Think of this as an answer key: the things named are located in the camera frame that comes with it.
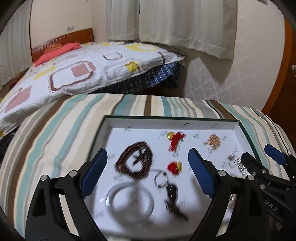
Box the plaid blue bed sheet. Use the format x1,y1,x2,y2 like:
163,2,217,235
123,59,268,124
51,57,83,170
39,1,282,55
94,62,183,94

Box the wall light switch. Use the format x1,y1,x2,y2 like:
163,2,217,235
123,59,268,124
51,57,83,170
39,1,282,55
258,0,268,5

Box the gold charm red knot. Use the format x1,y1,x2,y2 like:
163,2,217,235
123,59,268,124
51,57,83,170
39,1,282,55
166,161,183,176

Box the striped tablecloth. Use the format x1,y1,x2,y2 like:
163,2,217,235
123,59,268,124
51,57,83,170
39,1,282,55
1,94,295,235

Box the middle white curtain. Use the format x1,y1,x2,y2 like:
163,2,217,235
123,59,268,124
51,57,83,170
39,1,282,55
105,0,140,41

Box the green shallow box tray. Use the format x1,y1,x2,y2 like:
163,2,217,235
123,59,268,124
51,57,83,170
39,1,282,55
86,116,258,240

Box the red pink pillow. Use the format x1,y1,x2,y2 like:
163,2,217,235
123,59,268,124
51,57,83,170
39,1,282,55
33,42,82,67

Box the right white curtain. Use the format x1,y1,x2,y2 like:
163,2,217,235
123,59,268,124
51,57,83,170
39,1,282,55
139,1,237,60

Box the silver crystal brooch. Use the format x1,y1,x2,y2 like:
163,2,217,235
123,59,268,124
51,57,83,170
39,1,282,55
227,153,246,175

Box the left white curtain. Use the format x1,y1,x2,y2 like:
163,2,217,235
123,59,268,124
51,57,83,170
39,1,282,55
1,1,32,86

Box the black cord pendant necklace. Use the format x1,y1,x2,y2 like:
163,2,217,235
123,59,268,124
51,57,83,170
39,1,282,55
153,169,189,220

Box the pale jade bangle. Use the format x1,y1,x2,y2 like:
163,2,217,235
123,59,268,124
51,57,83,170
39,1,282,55
105,182,154,223

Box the wooden headboard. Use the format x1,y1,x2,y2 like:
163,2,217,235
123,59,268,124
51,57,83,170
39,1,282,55
31,28,94,62

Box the gold coin red tassel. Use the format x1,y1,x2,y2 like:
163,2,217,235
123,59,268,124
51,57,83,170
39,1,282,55
167,132,186,156

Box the wooden door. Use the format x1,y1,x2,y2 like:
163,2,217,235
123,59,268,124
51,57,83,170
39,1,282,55
261,17,296,121

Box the orange embroidered cushion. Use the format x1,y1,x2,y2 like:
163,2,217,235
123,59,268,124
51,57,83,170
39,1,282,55
44,43,63,54

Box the wall power outlet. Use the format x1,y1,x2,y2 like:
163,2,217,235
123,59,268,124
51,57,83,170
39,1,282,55
66,26,75,31

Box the dark red bead bracelet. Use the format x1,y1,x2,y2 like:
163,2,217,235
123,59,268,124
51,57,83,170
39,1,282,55
114,141,154,179

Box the white curtain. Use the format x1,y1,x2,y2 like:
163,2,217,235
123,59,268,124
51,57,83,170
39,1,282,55
139,1,237,60
105,0,140,41
1,1,32,86

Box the metal door lock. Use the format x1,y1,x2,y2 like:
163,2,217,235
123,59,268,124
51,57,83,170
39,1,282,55
291,64,296,77

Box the patterned white bed quilt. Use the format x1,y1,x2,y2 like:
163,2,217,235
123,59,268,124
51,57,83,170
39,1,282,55
1,42,185,136

